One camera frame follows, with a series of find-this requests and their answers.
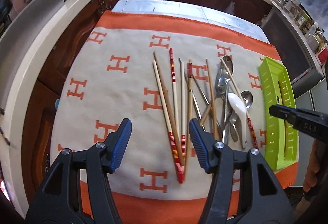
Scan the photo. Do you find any cream chopstick red-striped end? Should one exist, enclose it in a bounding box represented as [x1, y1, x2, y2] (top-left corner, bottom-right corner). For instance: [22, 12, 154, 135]
[220, 57, 259, 149]

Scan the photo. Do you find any white kitchen countertop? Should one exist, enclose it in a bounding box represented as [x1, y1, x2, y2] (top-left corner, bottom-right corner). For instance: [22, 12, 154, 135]
[0, 0, 326, 212]

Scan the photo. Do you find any person's right hand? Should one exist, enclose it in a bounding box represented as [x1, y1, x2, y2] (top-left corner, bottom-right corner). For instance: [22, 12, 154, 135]
[303, 140, 320, 192]

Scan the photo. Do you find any brown wooden chopstick left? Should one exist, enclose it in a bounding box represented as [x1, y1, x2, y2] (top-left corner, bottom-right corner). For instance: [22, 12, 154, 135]
[153, 51, 185, 166]

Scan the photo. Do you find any brown wooden chopstick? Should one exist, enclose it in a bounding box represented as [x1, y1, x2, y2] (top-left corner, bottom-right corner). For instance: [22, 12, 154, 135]
[200, 59, 219, 140]
[153, 51, 185, 166]

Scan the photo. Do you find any green plastic utensil tray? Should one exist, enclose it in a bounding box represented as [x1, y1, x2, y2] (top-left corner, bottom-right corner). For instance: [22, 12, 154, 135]
[259, 57, 298, 171]

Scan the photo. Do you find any brown wooden chopstick middle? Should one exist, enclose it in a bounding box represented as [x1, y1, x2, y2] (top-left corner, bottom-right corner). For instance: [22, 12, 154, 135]
[200, 59, 219, 140]

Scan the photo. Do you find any orange beige H-pattern blanket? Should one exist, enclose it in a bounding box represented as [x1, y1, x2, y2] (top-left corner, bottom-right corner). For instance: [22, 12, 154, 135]
[49, 10, 299, 224]

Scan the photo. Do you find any white ceramic soup spoon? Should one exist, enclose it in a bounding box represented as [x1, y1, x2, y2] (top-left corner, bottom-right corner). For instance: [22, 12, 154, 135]
[227, 92, 247, 149]

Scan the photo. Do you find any cream chopstick striped left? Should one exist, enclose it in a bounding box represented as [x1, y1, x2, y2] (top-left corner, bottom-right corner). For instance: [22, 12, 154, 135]
[152, 60, 183, 183]

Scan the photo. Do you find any steel spoon under chopstick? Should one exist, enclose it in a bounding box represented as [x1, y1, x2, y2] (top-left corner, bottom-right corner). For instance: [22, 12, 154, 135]
[216, 77, 229, 145]

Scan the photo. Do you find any round steel spoon right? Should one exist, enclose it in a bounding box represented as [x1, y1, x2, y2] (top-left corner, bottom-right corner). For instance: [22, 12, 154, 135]
[241, 90, 254, 110]

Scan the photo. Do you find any cream chopstick grey tip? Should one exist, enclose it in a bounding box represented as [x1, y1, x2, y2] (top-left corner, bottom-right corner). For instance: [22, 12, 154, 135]
[179, 57, 186, 158]

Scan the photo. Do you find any bamboo chopstick red band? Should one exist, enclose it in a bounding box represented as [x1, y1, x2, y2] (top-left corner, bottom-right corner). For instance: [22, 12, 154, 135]
[184, 59, 193, 181]

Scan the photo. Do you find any large steel spoon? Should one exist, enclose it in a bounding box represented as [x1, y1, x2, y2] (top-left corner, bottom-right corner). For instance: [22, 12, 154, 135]
[215, 55, 233, 98]

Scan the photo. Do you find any black oven appliance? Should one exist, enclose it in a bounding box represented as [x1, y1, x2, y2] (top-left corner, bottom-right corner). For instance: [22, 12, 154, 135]
[261, 6, 324, 97]

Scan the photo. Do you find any red white striped chopstick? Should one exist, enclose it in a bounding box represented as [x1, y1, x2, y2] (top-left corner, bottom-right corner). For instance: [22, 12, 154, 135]
[168, 47, 183, 181]

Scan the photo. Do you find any white floral tablecloth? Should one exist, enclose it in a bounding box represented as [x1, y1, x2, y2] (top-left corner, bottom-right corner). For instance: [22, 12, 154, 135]
[112, 0, 269, 43]

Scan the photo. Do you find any stainless steel panel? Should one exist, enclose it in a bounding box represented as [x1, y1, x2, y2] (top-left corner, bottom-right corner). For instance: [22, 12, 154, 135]
[1, 0, 65, 110]

